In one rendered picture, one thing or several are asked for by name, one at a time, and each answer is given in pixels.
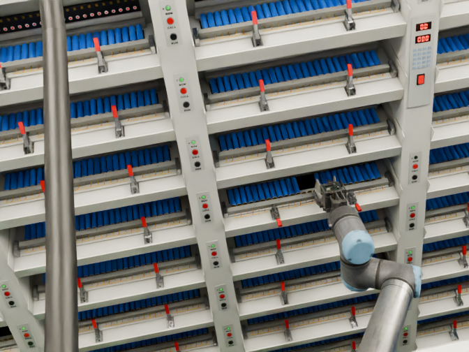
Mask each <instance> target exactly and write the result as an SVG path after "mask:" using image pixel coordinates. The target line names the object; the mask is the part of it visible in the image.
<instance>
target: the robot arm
mask: <svg viewBox="0 0 469 352"><path fill-rule="evenodd" d="M343 187H344V189H343ZM315 202H316V204H317V205H318V206H319V207H320V208H323V211H326V212H327V213H328V212H330V213H329V218H328V221H327V223H328V226H329V228H332V230H333V232H334V235H335V237H336V239H337V241H338V245H339V253H340V262H341V278H342V282H343V284H344V285H345V287H346V288H348V289H349V290H351V291H354V292H363V291H367V290H368V289H369V288H374V289H377V290H381V292H380V294H379V296H378V300H377V302H376V304H375V307H374V310H373V313H372V314H371V318H370V320H369V322H368V325H367V328H366V331H365V333H364V336H363V338H362V341H361V344H360V345H359V349H358V351H357V352H396V348H397V345H398V342H399V339H400V336H401V332H402V329H403V325H404V323H405V319H406V316H407V313H408V310H409V307H410V303H411V301H412V299H413V298H418V297H419V295H420V290H421V283H422V269H421V267H419V266H416V265H412V264H405V263H398V262H394V261H387V260H383V259H379V258H372V256H373V254H374V251H375V245H374V243H373V239H372V237H371V236H370V235H369V233H368V231H367V230H366V228H365V226H364V224H363V223H362V220H361V219H360V217H359V215H358V213H357V211H356V209H355V208H353V207H351V206H348V202H347V200H346V188H345V186H344V184H343V183H342V181H341V185H340V184H339V182H336V178H335V176H334V177H333V181H331V180H329V179H328V180H327V184H320V183H319V180H318V179H316V183H315Z"/></svg>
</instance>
